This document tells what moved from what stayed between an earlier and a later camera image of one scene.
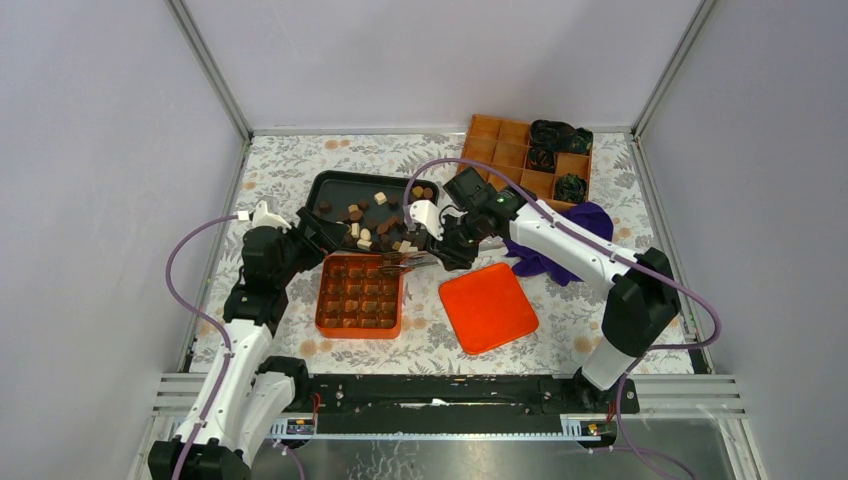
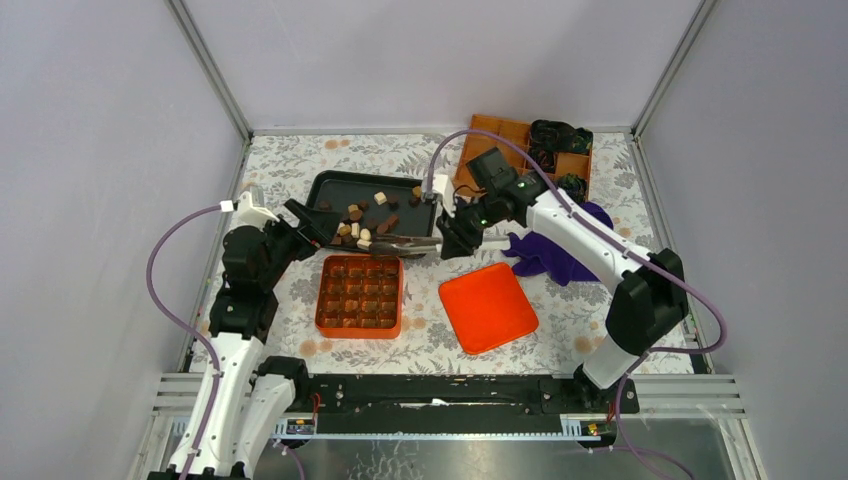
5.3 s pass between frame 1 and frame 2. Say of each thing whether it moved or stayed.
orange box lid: stayed
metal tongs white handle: moved
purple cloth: stayed
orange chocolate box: stayed
